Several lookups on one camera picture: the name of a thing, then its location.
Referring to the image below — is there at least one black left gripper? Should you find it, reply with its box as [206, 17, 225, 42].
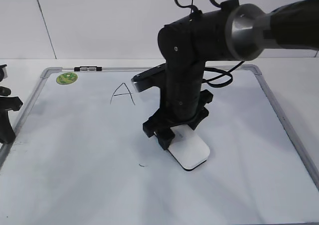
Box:
[0, 86, 23, 143]

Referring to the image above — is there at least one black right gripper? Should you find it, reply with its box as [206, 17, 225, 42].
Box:
[143, 89, 213, 150]

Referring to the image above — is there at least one black camera cable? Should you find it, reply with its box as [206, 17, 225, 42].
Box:
[173, 0, 245, 88]

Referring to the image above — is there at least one white framed whiteboard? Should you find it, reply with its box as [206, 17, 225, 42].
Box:
[0, 69, 319, 225]

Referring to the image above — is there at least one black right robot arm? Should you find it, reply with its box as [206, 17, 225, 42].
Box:
[133, 0, 319, 150]

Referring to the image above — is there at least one white whiteboard eraser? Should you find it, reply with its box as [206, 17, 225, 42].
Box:
[168, 125, 210, 171]

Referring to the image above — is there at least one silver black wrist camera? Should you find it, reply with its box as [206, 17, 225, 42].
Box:
[131, 63, 166, 93]

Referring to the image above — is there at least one black board hanger clip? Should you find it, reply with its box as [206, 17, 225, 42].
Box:
[74, 66, 102, 72]

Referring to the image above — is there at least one round green magnet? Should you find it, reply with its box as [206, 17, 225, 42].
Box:
[56, 72, 78, 85]

